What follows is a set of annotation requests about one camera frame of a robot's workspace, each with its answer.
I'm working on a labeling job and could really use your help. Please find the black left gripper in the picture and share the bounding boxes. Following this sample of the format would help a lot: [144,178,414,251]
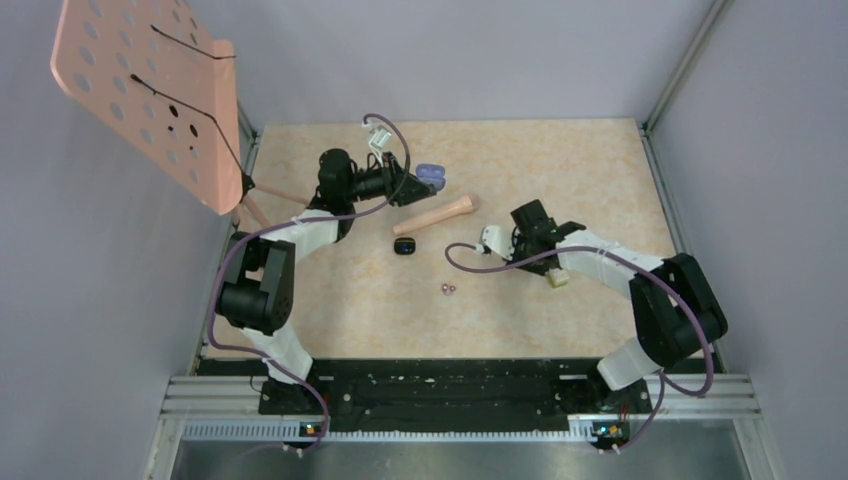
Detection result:
[342,151,435,206]

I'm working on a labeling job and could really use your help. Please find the grey-blue oval case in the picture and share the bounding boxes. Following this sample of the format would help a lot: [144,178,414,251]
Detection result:
[415,163,447,192]

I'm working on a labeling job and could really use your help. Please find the purple and green toy blocks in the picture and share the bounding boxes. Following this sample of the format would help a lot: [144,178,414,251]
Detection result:
[546,268,570,289]

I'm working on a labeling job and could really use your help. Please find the black earbud charging case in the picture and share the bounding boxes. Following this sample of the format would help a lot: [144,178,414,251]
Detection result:
[393,237,417,256]

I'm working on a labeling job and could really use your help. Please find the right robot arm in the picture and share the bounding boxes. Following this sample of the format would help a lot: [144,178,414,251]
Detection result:
[506,200,728,412]

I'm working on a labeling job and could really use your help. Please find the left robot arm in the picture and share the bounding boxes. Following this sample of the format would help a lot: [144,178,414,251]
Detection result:
[215,148,437,414]

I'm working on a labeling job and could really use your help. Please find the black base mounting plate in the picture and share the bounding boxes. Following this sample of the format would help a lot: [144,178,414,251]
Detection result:
[195,357,652,435]

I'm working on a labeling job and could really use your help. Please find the pink perforated board stand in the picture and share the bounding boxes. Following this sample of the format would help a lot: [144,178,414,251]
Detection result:
[50,0,309,226]

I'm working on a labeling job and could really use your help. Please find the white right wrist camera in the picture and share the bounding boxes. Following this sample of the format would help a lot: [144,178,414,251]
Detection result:
[480,225,514,261]

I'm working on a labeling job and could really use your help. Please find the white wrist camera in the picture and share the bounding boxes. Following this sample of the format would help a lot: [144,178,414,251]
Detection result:
[362,120,393,158]
[480,225,514,261]

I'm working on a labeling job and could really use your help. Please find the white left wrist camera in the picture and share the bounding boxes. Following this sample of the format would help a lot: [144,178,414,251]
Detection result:
[362,120,393,158]

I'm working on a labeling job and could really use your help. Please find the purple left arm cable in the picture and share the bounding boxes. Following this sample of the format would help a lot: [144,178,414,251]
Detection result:
[206,112,412,457]

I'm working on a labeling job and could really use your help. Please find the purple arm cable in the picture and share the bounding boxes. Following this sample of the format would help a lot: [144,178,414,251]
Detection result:
[206,112,412,457]
[443,242,717,454]

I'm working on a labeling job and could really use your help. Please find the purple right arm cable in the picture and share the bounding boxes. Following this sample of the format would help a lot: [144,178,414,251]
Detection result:
[443,242,717,454]

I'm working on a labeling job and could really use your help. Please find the aluminium frame rail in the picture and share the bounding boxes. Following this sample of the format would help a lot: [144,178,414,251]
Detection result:
[143,374,785,479]

